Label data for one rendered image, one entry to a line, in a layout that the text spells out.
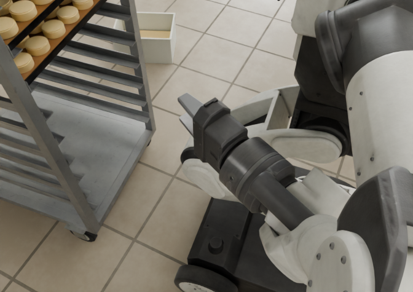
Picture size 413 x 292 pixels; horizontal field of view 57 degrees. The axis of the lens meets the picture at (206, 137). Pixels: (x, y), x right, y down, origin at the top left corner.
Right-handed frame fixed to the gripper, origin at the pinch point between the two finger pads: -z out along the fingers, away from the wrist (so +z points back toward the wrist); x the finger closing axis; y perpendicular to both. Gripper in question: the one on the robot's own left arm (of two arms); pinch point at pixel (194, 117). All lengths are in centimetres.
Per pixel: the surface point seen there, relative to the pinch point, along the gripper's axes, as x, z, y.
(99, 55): -36, -66, -12
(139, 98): -53, -56, -18
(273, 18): -86, -88, -127
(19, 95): -7.4, -31.5, 19.0
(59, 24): -6.7, -46.4, 2.7
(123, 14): -18, -56, -18
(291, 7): -86, -89, -143
